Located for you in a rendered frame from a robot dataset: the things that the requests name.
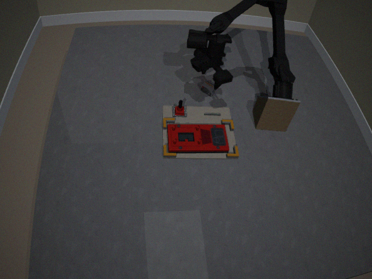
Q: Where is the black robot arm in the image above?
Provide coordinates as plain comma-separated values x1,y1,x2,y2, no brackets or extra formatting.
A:
187,0,295,100

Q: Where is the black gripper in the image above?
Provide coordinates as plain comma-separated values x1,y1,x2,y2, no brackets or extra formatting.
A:
194,47,233,90

